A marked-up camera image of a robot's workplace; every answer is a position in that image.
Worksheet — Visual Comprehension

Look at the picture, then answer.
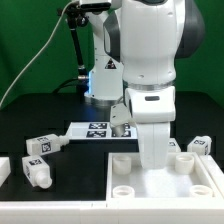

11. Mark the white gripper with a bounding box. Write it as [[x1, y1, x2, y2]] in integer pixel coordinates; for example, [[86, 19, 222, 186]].
[[125, 86, 176, 169]]

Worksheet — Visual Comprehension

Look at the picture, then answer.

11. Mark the white square tabletop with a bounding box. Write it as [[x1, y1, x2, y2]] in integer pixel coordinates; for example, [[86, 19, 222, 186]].
[[106, 152, 223, 200]]

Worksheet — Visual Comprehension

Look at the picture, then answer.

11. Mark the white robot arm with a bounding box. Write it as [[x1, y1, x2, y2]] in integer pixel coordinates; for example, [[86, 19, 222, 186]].
[[80, 0, 205, 169]]

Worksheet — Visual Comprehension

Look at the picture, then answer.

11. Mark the white marker sheet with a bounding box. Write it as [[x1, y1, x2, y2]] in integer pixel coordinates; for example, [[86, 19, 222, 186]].
[[66, 122, 137, 140]]

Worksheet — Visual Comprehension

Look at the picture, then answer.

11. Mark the white right fence block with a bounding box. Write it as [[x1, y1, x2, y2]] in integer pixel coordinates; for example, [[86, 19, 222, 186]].
[[200, 155, 224, 198]]

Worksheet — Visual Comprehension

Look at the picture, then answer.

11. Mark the white fence block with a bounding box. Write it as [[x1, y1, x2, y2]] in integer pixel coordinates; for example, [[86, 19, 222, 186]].
[[0, 157, 11, 187], [200, 155, 224, 198]]

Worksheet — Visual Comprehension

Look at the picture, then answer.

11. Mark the white left fence block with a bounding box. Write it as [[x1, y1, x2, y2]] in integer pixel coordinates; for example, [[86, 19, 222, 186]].
[[0, 157, 11, 187]]

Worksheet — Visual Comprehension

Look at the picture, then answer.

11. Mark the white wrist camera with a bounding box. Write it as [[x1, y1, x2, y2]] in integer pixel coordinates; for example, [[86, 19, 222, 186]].
[[110, 103, 135, 127]]

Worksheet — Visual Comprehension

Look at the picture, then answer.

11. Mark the black base cable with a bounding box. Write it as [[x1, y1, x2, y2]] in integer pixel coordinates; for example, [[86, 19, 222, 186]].
[[52, 77, 88, 94]]

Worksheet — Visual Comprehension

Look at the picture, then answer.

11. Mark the mounted camera on stand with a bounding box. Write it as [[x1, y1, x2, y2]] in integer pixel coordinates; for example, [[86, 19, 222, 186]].
[[79, 0, 111, 12]]

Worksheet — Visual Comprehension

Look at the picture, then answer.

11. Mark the black camera stand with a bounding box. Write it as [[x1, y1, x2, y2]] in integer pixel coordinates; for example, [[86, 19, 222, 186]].
[[65, 3, 88, 94]]

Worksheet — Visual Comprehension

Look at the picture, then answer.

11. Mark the grey cable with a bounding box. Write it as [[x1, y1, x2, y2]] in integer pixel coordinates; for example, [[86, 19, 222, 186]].
[[0, 0, 81, 109]]

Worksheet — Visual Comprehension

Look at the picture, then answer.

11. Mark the white front wall fence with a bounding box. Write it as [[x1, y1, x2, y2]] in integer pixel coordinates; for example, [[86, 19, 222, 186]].
[[0, 198, 224, 224]]

